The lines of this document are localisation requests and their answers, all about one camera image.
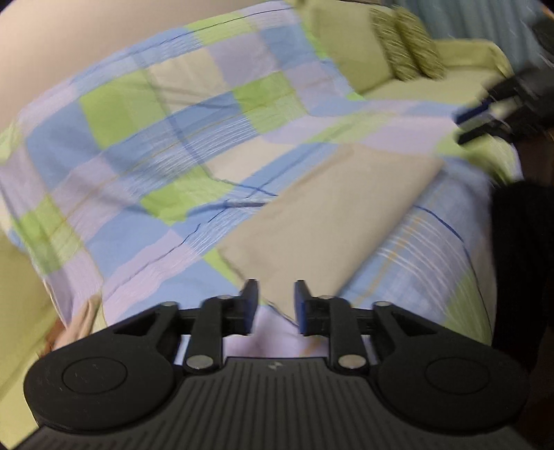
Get checked blue green blanket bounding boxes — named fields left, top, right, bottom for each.
left=0, top=0, right=498, bottom=347

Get beige pants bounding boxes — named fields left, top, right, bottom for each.
left=216, top=143, right=444, bottom=316

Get plain green pillow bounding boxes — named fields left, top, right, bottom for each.
left=301, top=0, right=394, bottom=93

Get grey curtain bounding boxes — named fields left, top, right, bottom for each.
left=409, top=0, right=539, bottom=42

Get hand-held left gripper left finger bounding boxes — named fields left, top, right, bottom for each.
left=113, top=279, right=259, bottom=374

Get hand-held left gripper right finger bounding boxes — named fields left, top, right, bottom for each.
left=294, top=280, right=436, bottom=373

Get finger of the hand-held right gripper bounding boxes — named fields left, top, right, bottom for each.
left=452, top=75, right=526, bottom=127
left=456, top=117, right=516, bottom=145

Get green patterned cushion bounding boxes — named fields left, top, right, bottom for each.
left=396, top=6, right=446, bottom=80
left=370, top=9, right=416, bottom=81

